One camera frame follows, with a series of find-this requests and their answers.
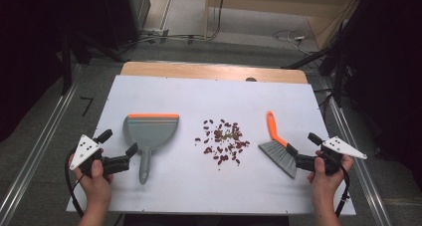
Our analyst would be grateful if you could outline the white floor cable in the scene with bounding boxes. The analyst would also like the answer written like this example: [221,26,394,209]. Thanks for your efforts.
[272,29,317,56]

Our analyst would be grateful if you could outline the person's right hand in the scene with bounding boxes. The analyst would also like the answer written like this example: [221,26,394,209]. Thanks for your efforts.
[306,149,354,201]

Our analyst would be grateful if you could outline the metal floor rail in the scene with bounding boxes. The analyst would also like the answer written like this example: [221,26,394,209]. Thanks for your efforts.
[0,64,83,226]
[317,76,394,226]

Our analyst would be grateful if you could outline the black cabinet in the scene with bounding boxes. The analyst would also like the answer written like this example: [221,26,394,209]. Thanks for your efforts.
[102,0,152,51]

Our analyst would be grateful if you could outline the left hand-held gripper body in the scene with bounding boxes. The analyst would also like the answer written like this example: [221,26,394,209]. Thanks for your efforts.
[69,134,131,179]

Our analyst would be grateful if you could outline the wooden table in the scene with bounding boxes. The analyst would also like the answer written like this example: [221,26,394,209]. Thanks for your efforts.
[119,61,309,85]

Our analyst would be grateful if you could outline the grey brush with orange handle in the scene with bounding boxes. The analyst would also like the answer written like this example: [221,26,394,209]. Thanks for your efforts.
[258,111,299,180]

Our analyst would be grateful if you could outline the dark curtain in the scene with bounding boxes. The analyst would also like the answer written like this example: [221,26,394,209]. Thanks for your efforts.
[0,0,107,144]
[337,0,422,190]

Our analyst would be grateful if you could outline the white table board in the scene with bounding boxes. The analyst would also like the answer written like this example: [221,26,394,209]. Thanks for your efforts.
[66,74,356,216]

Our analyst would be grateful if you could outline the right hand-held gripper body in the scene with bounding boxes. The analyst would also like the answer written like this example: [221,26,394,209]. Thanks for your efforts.
[295,135,368,177]

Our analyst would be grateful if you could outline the black stand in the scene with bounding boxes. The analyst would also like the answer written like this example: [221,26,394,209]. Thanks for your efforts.
[59,28,125,96]
[281,20,347,109]

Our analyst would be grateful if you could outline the light wooden furniture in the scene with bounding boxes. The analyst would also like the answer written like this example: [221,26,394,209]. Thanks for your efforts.
[204,0,366,51]

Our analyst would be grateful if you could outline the black hanging cable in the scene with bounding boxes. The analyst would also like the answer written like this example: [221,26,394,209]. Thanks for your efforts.
[204,0,228,41]

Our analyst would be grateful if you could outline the grey power strip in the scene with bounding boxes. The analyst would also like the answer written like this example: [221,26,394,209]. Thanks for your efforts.
[141,28,170,44]

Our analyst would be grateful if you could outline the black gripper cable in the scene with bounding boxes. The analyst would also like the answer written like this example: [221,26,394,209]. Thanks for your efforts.
[333,165,352,219]
[64,148,86,219]

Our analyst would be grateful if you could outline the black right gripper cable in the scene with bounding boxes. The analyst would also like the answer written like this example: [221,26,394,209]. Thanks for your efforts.
[333,165,352,219]

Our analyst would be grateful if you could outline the grey dustpan with orange edge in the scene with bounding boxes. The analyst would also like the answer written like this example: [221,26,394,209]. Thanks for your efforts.
[121,113,180,186]

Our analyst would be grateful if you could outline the person's left hand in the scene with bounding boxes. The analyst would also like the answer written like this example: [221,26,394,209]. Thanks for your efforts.
[68,149,114,204]

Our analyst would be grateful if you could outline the pile of red beans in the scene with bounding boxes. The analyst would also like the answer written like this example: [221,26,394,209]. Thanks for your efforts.
[194,118,252,167]

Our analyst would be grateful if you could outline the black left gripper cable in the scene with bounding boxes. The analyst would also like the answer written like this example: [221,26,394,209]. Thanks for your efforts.
[64,148,86,219]

